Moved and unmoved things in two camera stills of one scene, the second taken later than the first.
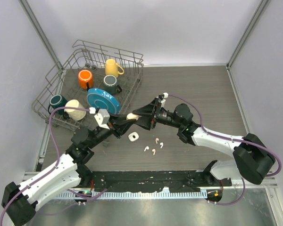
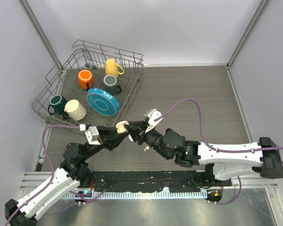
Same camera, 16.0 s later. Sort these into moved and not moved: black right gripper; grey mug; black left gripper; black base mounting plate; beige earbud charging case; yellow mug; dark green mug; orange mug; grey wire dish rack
Moved: beige earbud charging case; black left gripper; black right gripper
Not moved: grey wire dish rack; orange mug; yellow mug; dark green mug; black base mounting plate; grey mug
